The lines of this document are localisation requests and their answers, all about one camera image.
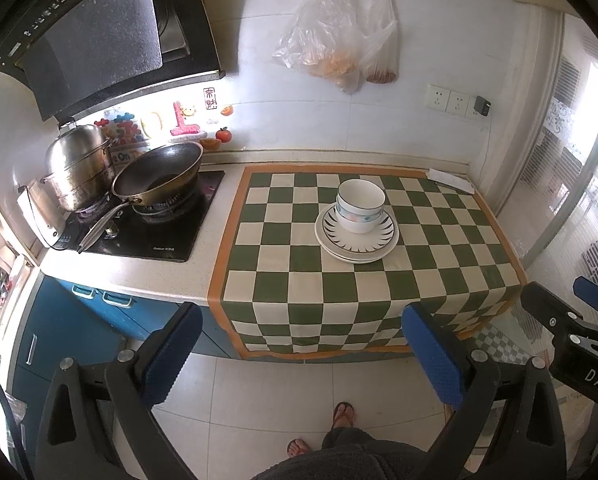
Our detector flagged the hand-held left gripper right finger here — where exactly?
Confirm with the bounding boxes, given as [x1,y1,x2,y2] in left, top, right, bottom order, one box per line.
[401,302,567,480]

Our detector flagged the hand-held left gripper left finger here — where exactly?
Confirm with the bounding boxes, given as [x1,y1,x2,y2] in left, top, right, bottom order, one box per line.
[35,301,204,480]

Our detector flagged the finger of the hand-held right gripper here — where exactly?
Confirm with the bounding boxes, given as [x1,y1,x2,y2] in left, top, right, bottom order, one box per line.
[573,276,598,317]
[520,282,588,337]

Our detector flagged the white patterned plates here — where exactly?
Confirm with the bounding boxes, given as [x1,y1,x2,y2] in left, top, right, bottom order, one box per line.
[314,205,400,264]

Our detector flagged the blue leaf pattern plate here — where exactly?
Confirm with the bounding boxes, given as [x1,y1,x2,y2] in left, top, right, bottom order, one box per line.
[320,204,397,254]

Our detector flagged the floral white bowl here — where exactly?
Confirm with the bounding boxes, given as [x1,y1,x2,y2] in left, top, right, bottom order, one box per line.
[335,201,387,235]

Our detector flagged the deep white bowl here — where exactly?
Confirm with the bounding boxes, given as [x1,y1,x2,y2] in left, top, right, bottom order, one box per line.
[337,179,386,211]

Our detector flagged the black gas stove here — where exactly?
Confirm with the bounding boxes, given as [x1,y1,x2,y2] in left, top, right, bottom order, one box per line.
[49,170,226,263]

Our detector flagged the blue kitchen cabinet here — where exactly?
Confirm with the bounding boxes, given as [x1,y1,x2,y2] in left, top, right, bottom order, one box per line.
[6,275,242,411]

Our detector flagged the person's dark clothing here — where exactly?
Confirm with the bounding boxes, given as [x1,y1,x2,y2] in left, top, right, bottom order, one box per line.
[251,425,437,480]

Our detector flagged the glass sliding door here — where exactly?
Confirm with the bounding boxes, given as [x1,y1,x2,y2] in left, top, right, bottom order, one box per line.
[494,12,598,311]

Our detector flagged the green white checkered cloth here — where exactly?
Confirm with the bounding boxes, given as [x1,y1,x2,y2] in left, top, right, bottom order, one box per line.
[207,163,527,361]

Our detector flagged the white folded paper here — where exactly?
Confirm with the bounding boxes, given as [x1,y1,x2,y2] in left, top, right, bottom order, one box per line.
[428,167,476,196]

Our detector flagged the white plastic board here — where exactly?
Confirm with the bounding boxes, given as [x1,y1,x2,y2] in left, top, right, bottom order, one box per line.
[16,180,67,250]

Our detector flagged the stainless steel steamer pot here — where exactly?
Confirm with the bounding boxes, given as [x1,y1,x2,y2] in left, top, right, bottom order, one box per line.
[40,117,117,212]

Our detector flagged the clear bag with red contents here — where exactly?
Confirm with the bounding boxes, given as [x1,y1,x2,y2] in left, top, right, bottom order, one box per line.
[360,0,400,85]

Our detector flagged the black range hood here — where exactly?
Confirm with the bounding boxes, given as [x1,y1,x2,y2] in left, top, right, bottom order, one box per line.
[0,0,227,123]

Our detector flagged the clear bag with orange contents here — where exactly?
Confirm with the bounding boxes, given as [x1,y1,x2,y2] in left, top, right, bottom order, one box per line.
[272,0,365,95]

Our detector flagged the dark wok with handle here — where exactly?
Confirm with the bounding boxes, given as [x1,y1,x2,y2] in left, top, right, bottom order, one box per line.
[76,141,205,254]

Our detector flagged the pink wall sticker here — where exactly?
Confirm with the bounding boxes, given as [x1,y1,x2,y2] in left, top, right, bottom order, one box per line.
[170,101,201,137]

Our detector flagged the colourful wall sticker cluster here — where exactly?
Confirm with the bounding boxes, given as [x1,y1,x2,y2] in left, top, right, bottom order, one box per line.
[94,109,145,143]

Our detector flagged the yellow wall sticker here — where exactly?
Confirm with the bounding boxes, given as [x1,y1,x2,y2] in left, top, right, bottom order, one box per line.
[140,111,165,138]

